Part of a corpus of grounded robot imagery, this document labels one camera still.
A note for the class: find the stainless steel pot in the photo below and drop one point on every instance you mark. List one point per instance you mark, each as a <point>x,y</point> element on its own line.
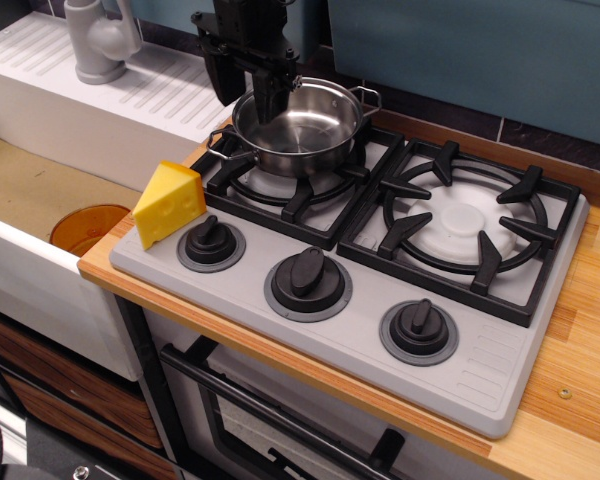
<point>315,134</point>

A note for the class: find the black burner grate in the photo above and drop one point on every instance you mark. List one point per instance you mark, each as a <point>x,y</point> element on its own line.
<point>486,235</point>
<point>314,210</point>

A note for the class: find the black middle stove knob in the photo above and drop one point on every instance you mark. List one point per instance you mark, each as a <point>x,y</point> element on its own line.
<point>308,287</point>

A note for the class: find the oven door with black handle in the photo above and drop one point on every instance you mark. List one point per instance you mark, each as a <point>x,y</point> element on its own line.
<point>271,443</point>

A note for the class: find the black stove knob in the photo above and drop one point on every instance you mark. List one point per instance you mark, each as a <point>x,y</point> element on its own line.
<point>308,287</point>
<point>419,333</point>
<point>211,246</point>

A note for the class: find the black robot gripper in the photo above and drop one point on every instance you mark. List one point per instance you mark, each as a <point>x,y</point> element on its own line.
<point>246,37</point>

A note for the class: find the yellow toy cheese wedge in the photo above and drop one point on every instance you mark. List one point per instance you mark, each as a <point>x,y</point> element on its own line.
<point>173,197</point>

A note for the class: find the grey toy stove top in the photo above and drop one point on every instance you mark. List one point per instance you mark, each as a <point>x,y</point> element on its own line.
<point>480,386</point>

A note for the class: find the black left burner grate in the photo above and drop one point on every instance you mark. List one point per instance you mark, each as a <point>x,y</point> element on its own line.
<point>314,210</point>

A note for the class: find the black left stove knob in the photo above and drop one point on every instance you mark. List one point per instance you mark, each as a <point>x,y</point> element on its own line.
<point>211,246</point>

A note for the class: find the black right burner grate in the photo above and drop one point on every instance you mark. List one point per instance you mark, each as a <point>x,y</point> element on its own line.
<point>486,235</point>

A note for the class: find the grey toy faucet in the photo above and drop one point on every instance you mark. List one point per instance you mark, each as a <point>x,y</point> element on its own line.
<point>101,45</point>

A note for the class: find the white toy sink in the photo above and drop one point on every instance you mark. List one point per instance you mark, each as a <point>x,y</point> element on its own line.
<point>65,145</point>

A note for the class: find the black right stove knob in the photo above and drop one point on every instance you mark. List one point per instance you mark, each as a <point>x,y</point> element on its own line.
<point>419,333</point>

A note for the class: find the wooden drawer fronts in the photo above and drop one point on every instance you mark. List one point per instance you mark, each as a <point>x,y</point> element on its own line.
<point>82,400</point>

